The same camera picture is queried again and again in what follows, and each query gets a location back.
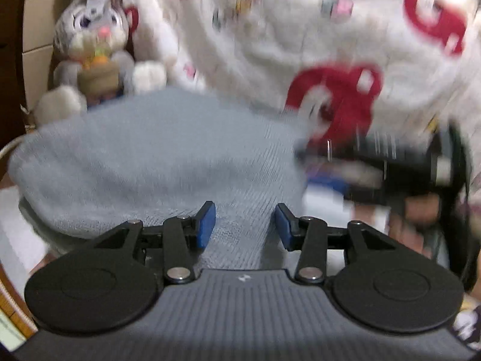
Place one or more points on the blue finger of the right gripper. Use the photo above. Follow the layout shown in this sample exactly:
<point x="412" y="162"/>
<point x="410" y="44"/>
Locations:
<point x="329" y="181"/>

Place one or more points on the person's right hand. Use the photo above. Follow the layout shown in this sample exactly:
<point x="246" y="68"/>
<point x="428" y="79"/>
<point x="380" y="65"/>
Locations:
<point x="410" y="214"/>

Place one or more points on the grey plush bunny toy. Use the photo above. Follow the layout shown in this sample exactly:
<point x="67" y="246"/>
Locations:
<point x="95" y="66"/>

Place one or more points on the cream bedside cabinet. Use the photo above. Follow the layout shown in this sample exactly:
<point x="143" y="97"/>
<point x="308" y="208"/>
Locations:
<point x="39" y="19"/>

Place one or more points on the grey knit cardigan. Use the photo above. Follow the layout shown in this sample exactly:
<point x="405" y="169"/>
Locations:
<point x="163" y="154"/>

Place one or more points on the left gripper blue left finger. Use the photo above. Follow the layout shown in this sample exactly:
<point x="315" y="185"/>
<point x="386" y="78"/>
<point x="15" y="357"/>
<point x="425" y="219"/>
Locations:
<point x="196" y="229"/>

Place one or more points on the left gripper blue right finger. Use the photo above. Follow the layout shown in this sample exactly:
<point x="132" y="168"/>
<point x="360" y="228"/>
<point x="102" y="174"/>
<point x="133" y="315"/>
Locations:
<point x="293" y="231"/>

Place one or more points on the white quilt with red bears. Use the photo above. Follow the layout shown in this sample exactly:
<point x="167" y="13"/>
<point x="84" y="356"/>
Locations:
<point x="396" y="64"/>

